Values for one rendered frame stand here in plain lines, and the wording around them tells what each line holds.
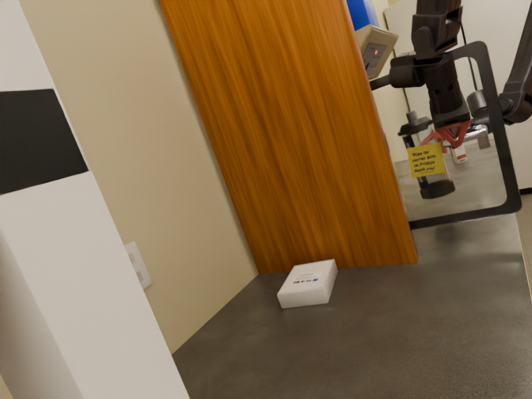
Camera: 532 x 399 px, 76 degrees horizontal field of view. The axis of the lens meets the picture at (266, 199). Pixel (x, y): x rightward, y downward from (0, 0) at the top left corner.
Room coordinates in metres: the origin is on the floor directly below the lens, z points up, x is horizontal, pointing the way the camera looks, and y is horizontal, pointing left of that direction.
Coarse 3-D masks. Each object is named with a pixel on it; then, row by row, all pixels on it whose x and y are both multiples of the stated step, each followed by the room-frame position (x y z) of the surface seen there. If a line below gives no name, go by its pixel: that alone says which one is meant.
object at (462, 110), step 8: (456, 80) 0.68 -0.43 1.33; (456, 88) 0.67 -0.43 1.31; (432, 96) 0.70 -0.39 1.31; (440, 96) 0.68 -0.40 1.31; (448, 96) 0.68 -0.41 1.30; (456, 96) 0.68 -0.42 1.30; (432, 104) 0.71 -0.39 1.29; (440, 104) 0.69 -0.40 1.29; (448, 104) 0.69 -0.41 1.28; (456, 104) 0.69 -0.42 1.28; (464, 104) 0.69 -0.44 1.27; (432, 112) 0.72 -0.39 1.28; (440, 112) 0.70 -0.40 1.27; (448, 112) 0.69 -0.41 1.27; (456, 112) 0.68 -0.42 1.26; (464, 112) 0.67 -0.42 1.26; (440, 120) 0.69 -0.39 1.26; (448, 120) 0.68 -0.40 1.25
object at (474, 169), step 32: (480, 64) 0.75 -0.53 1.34; (384, 96) 0.85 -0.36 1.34; (416, 96) 0.81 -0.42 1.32; (480, 96) 0.75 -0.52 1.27; (384, 128) 0.86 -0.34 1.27; (416, 128) 0.82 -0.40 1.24; (448, 128) 0.79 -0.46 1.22; (448, 160) 0.80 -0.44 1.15; (480, 160) 0.77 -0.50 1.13; (512, 160) 0.74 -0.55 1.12; (416, 192) 0.84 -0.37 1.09; (448, 192) 0.81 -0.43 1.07; (480, 192) 0.77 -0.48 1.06; (512, 192) 0.74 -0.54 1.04; (416, 224) 0.85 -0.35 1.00; (448, 224) 0.81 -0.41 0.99
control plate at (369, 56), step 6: (366, 48) 0.87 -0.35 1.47; (372, 48) 0.91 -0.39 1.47; (378, 48) 0.96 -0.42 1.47; (384, 48) 1.01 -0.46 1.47; (366, 54) 0.89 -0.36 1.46; (372, 54) 0.94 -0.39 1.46; (366, 60) 0.92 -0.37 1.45; (372, 60) 0.97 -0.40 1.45; (378, 60) 1.03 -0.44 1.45; (372, 72) 1.04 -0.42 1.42
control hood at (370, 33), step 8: (360, 32) 0.84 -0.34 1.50; (368, 32) 0.83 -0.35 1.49; (376, 32) 0.87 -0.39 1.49; (384, 32) 0.93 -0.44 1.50; (392, 32) 1.01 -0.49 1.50; (360, 40) 0.84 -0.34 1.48; (368, 40) 0.85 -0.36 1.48; (376, 40) 0.91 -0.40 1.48; (384, 40) 0.97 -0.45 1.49; (392, 40) 1.04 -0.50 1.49; (360, 48) 0.85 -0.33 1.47; (392, 48) 1.09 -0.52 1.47; (384, 56) 1.06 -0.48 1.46; (384, 64) 1.11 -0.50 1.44; (376, 72) 1.08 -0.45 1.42
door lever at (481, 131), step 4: (476, 128) 0.76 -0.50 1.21; (480, 128) 0.75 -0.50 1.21; (484, 128) 0.72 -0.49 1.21; (472, 132) 0.73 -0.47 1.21; (476, 132) 0.72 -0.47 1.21; (480, 132) 0.72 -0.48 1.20; (484, 132) 0.71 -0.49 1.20; (468, 136) 0.73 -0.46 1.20; (472, 136) 0.73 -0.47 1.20; (476, 136) 0.72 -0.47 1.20; (480, 136) 0.72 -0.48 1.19; (444, 140) 0.76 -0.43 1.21; (456, 140) 0.74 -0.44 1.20; (464, 140) 0.73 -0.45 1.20; (468, 140) 0.73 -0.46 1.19; (444, 144) 0.75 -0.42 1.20; (448, 144) 0.75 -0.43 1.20
